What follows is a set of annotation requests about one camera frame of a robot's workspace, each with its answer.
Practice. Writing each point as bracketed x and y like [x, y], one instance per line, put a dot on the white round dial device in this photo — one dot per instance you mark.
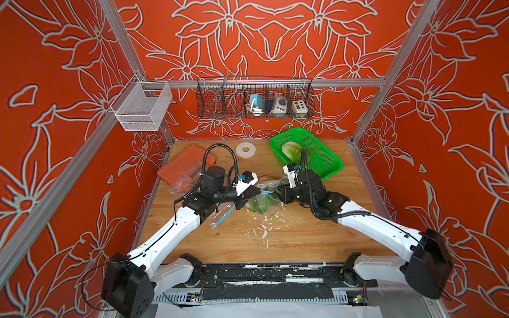
[279, 105]

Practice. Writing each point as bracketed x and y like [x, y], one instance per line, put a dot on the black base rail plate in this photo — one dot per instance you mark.
[324, 283]

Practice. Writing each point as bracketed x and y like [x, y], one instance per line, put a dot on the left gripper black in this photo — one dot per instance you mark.
[243, 199]

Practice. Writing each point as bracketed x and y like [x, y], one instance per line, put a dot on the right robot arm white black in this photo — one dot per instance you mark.
[421, 259]

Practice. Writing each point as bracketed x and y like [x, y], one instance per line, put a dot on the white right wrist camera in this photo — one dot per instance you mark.
[292, 170]

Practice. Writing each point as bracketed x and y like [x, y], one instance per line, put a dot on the clear acrylic wall bin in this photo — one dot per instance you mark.
[142, 106]

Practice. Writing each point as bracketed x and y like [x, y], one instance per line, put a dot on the green plastic basket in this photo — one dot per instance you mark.
[322, 160]

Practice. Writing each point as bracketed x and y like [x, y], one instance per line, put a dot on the white button box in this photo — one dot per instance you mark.
[299, 109]

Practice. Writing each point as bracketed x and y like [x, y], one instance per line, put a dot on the white tape roll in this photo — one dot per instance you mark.
[245, 150]

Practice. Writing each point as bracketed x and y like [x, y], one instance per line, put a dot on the chinese cabbage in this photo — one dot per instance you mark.
[292, 151]

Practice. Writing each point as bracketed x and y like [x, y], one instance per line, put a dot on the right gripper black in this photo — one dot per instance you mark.
[285, 193]

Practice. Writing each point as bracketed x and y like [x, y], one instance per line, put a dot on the clear zip-top bag blue seal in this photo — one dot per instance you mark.
[204, 198]

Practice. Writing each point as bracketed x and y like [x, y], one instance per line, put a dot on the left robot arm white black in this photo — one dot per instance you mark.
[132, 281]

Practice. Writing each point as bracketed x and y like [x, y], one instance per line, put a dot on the black wire wall basket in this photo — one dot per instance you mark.
[225, 97]

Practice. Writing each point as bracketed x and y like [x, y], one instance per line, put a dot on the blue white device in basket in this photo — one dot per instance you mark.
[256, 105]

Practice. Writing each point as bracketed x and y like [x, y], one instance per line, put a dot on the orange plastic tool case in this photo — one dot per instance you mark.
[184, 168]

